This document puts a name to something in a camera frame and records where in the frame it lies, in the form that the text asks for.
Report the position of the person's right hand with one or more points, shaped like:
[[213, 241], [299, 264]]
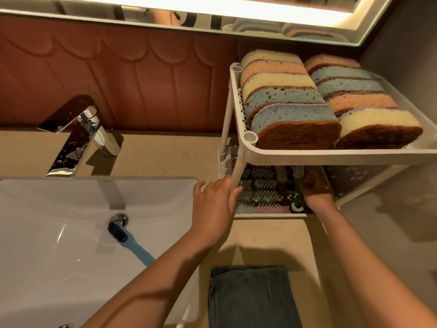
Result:
[[315, 192]]

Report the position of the pile of bristle brushes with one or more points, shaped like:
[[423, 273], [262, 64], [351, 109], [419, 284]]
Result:
[[266, 194]]

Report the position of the dark grey folded towel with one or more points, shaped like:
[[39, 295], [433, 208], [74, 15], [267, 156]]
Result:
[[252, 298]]

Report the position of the person's right fingers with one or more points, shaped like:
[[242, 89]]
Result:
[[307, 181]]

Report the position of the white two-tier plastic rack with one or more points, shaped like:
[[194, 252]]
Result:
[[293, 156]]

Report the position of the chrome sink faucet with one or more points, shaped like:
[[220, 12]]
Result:
[[80, 133]]

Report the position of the person's left forearm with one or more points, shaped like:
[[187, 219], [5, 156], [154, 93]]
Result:
[[150, 286]]

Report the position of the rows of pastel scrub sponges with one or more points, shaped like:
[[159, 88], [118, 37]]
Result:
[[293, 112]]

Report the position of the white ceramic sink basin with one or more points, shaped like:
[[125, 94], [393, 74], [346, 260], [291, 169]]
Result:
[[51, 242]]

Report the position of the lit wall mirror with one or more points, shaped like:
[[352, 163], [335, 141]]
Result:
[[205, 13]]

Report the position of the person's left fingers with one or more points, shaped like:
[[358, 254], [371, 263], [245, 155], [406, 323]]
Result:
[[229, 192]]

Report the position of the person's right forearm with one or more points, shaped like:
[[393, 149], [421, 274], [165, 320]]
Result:
[[368, 269]]

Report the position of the chrome sink drain plug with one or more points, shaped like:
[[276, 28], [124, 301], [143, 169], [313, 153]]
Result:
[[119, 220]]

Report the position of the person's left hand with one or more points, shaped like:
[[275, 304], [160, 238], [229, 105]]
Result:
[[211, 211]]

